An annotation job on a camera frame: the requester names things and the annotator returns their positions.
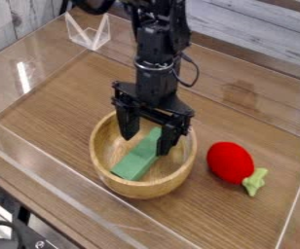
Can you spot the red plush strawberry toy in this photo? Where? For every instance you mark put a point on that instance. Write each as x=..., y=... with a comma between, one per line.
x=231, y=164

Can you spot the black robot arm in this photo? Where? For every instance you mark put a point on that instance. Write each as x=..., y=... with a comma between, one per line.
x=162, y=36

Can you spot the green rectangular block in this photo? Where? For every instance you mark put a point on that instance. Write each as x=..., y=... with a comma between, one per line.
x=136, y=161

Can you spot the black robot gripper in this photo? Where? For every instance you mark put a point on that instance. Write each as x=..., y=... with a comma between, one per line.
x=150, y=99

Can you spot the black table clamp mount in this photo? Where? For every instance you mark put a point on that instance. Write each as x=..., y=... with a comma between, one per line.
x=24, y=237

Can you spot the brown wooden bowl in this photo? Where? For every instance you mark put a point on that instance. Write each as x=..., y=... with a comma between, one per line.
x=168, y=170

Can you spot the clear acrylic corner bracket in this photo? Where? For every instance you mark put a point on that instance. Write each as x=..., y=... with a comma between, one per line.
x=91, y=38

